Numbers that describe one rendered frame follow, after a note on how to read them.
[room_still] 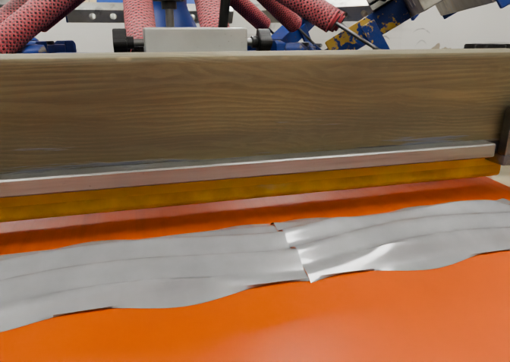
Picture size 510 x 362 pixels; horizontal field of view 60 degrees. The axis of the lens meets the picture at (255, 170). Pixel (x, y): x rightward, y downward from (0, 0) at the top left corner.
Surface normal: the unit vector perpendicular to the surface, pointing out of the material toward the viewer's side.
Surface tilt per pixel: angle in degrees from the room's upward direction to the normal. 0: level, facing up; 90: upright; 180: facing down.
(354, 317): 0
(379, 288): 0
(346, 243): 34
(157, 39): 90
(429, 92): 90
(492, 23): 90
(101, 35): 90
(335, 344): 0
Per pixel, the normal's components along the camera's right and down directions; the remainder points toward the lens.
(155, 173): 0.25, 0.29
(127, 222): 0.00, -0.95
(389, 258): 0.19, -0.57
